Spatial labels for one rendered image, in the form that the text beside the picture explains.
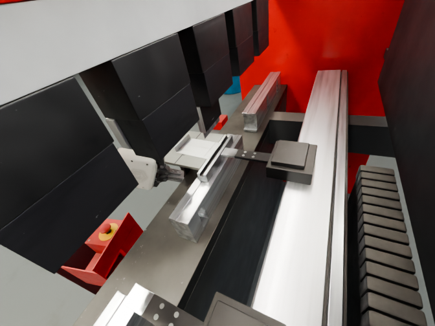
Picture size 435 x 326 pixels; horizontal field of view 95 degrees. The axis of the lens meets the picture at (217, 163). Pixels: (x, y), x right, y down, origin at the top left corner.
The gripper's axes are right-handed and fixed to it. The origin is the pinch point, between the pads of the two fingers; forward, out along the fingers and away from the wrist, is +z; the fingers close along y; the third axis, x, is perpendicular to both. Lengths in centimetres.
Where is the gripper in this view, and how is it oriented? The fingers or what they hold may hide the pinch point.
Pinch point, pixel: (175, 175)
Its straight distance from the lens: 55.5
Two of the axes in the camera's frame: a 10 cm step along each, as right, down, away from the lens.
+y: 3.3, -7.4, -5.8
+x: -0.8, -6.4, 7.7
